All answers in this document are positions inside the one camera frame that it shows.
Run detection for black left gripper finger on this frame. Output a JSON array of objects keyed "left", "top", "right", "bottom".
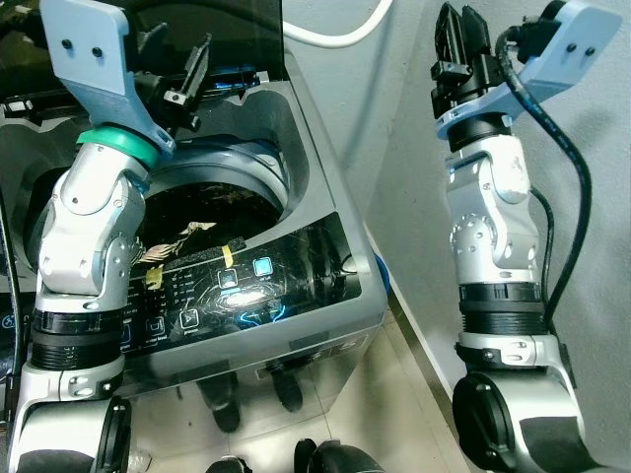
[
  {"left": 163, "top": 35, "right": 214, "bottom": 111},
  {"left": 136, "top": 22, "right": 171, "bottom": 70}
]

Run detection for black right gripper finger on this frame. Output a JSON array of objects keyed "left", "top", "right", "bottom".
[
  {"left": 462, "top": 8, "right": 492, "bottom": 65},
  {"left": 436, "top": 3, "right": 464, "bottom": 68}
]

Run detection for dark clothes in drum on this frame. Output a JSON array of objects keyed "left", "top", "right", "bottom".
[{"left": 138, "top": 180, "right": 283, "bottom": 259}]

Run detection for grey top-load washing machine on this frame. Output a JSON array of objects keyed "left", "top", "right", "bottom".
[{"left": 0, "top": 44, "right": 387, "bottom": 397}]

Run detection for dark tinted washer lid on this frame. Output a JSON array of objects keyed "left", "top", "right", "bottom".
[{"left": 0, "top": 0, "right": 287, "bottom": 100}]

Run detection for beige patterned cloth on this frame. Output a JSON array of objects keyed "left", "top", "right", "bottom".
[{"left": 138, "top": 219, "right": 218, "bottom": 265}]

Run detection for blue plastic basin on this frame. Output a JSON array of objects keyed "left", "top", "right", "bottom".
[{"left": 373, "top": 254, "right": 392, "bottom": 299}]

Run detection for black washer foot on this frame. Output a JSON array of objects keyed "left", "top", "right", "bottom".
[
  {"left": 271, "top": 367, "right": 306, "bottom": 413},
  {"left": 197, "top": 379, "right": 244, "bottom": 435}
]

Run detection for robot left leg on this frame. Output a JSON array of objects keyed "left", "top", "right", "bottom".
[{"left": 202, "top": 455, "right": 249, "bottom": 473}]

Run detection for robot leg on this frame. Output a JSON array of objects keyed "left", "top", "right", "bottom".
[
  {"left": 202, "top": 455, "right": 249, "bottom": 473},
  {"left": 294, "top": 439, "right": 387, "bottom": 473}
]

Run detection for robot right leg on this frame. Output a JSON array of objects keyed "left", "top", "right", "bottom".
[{"left": 294, "top": 439, "right": 387, "bottom": 473}]

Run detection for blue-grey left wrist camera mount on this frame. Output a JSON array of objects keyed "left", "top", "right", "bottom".
[{"left": 41, "top": 0, "right": 180, "bottom": 156}]

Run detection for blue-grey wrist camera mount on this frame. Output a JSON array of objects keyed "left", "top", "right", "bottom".
[
  {"left": 41, "top": 0, "right": 180, "bottom": 156},
  {"left": 437, "top": 0, "right": 624, "bottom": 136}
]

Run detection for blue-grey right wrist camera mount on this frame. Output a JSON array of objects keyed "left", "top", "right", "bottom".
[{"left": 437, "top": 0, "right": 624, "bottom": 136}]

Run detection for white hose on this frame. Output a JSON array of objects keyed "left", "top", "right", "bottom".
[{"left": 283, "top": 0, "right": 395, "bottom": 49}]

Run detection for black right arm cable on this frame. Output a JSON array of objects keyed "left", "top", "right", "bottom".
[{"left": 496, "top": 28, "right": 595, "bottom": 326}]

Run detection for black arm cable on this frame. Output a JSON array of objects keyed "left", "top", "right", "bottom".
[
  {"left": 496, "top": 28, "right": 595, "bottom": 326},
  {"left": 0, "top": 192, "right": 23, "bottom": 385}
]

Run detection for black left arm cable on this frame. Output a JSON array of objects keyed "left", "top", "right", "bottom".
[{"left": 0, "top": 192, "right": 23, "bottom": 385}]

